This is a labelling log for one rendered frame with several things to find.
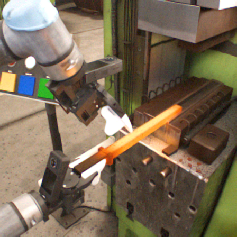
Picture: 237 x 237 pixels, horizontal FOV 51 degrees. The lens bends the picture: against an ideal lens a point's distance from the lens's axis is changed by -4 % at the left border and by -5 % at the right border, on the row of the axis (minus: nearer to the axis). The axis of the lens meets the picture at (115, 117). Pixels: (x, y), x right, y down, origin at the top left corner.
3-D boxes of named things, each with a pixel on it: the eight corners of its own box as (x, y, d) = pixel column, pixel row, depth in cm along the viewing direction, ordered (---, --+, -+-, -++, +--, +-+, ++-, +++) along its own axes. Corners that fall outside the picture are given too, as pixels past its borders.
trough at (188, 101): (168, 125, 83) (169, 121, 82) (155, 118, 86) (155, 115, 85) (222, 85, 108) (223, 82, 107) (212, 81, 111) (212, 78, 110)
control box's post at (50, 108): (68, 215, 166) (41, 60, 106) (65, 211, 168) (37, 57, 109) (73, 211, 168) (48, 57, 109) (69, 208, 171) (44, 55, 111)
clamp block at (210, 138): (209, 166, 77) (214, 150, 73) (187, 153, 82) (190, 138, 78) (226, 148, 84) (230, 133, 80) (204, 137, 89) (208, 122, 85)
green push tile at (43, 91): (52, 99, 98) (55, 80, 98) (37, 96, 100) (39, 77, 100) (55, 99, 100) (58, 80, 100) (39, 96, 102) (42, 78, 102)
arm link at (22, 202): (7, 194, 54) (25, 218, 49) (25, 184, 57) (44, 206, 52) (15, 215, 58) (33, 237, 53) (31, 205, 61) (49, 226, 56)
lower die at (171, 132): (178, 148, 84) (181, 128, 79) (133, 124, 96) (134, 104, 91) (229, 103, 109) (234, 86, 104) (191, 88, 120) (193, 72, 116)
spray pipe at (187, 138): (187, 146, 81) (188, 139, 79) (179, 143, 83) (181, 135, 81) (230, 107, 101) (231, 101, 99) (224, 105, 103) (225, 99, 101)
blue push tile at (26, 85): (32, 95, 101) (34, 77, 101) (17, 92, 103) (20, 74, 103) (34, 95, 103) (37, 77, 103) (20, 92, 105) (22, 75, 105)
